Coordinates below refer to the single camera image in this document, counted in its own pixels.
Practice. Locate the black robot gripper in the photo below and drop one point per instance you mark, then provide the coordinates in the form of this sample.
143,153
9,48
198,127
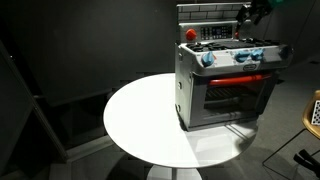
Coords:
260,6

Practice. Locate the red round stove button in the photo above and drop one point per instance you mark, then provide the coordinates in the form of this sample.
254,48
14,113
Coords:
236,34
191,34

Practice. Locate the blue stove knob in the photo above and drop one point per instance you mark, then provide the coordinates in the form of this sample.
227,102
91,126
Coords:
242,56
208,58
257,54

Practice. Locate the gray toy stove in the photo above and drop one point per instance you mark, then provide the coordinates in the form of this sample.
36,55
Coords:
220,64

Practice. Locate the gray oven door with window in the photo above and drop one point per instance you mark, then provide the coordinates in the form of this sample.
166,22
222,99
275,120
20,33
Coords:
197,106

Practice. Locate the black spring clamp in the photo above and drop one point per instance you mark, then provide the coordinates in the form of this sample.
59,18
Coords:
308,160

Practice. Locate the round white pedestal table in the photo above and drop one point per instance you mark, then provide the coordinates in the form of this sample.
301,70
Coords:
143,123

